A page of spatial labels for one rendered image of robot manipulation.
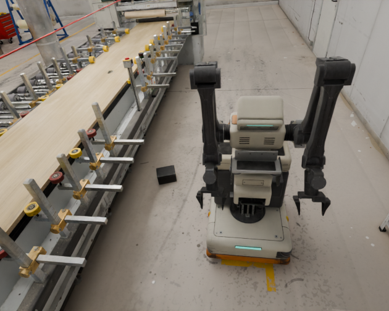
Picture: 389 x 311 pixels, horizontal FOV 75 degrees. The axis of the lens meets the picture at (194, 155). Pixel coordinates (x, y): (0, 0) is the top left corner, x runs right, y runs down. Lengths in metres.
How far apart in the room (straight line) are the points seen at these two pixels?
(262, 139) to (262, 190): 0.37
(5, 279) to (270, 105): 1.60
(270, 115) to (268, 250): 1.09
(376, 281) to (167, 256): 1.55
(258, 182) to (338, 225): 1.19
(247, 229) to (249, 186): 0.53
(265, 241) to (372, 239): 0.97
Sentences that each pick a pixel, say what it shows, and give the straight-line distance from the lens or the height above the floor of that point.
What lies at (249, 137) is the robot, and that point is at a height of 1.17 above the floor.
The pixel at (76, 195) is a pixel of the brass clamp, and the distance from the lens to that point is 1.74.
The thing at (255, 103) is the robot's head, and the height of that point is 1.37.
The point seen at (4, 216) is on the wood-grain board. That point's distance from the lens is 1.76.
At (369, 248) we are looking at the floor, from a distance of 2.54.
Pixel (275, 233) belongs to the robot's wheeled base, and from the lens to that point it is 2.03.
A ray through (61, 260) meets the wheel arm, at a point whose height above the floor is 0.85.
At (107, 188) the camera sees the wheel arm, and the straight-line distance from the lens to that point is 1.70.
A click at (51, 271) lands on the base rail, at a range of 1.64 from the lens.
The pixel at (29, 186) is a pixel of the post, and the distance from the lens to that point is 1.43.
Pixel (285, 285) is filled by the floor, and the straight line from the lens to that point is 2.17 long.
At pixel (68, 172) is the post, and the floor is 1.00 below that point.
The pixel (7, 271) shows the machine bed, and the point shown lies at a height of 0.72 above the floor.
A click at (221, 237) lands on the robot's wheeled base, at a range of 1.98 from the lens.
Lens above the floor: 1.94
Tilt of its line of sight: 39 degrees down
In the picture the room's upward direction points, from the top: 6 degrees counter-clockwise
